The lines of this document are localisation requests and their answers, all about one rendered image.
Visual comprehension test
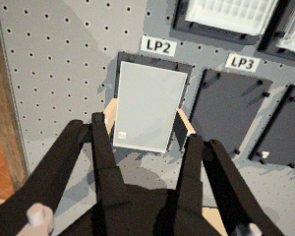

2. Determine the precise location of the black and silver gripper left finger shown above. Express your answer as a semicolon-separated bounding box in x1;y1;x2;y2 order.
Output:
0;98;140;236

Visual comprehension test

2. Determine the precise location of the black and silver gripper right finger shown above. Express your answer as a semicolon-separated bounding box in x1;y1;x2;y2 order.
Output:
169;109;285;236

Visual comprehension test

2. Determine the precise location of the dark grey l-shaped nest locator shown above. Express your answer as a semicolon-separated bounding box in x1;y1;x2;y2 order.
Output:
173;0;260;45

